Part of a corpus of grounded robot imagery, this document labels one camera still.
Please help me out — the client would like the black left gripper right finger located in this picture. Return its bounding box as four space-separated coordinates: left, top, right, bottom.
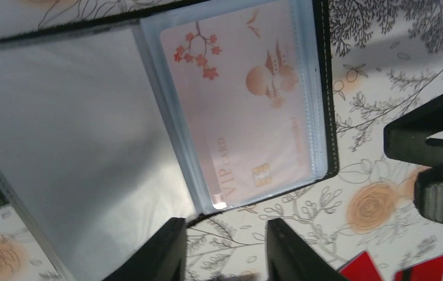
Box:
265 218 347 281

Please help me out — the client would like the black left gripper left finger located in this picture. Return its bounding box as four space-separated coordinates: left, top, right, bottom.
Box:
104 218 187 281

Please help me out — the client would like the black card holder wallet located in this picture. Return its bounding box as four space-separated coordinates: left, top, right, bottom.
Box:
0 1 338 280

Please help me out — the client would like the white VIP floral card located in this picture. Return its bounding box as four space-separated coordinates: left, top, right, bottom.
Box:
159 1 318 209

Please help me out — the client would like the red card centre right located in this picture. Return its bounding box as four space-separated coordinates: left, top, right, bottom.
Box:
338 251 383 281

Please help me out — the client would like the red card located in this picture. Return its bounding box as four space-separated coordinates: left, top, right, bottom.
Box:
338 251 383 281
394 255 443 281

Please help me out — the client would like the red card far right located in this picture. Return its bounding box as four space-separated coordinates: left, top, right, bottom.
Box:
394 255 443 281

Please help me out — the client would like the floral patterned table mat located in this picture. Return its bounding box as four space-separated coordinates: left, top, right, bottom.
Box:
0 1 443 280

